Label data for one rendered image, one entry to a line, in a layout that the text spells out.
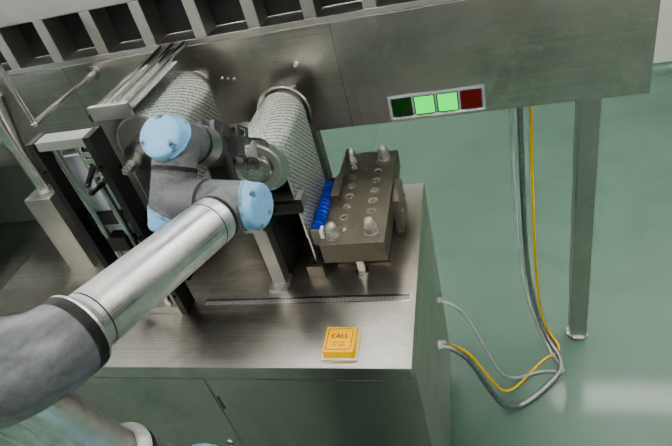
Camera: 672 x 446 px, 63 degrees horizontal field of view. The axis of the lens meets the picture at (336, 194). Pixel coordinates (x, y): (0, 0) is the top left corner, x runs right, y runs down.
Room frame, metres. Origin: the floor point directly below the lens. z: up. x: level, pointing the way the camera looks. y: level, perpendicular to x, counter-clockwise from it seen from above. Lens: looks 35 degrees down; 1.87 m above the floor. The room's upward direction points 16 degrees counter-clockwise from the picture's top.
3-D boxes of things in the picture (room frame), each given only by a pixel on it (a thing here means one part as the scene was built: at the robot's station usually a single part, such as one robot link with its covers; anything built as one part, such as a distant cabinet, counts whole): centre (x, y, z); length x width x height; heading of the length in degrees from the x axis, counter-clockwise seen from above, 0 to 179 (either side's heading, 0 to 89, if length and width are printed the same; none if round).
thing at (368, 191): (1.18, -0.07, 1.00); 0.40 x 0.16 x 0.06; 161
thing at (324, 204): (1.18, 0.04, 1.03); 0.21 x 0.04 x 0.03; 161
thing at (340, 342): (0.81, 0.08, 0.91); 0.07 x 0.07 x 0.02; 71
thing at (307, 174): (1.18, 0.06, 1.11); 0.23 x 0.01 x 0.18; 161
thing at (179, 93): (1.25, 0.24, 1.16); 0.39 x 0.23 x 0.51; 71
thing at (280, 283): (1.06, 0.20, 1.05); 0.06 x 0.05 x 0.31; 161
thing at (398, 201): (1.17, -0.16, 0.96); 0.10 x 0.03 x 0.11; 161
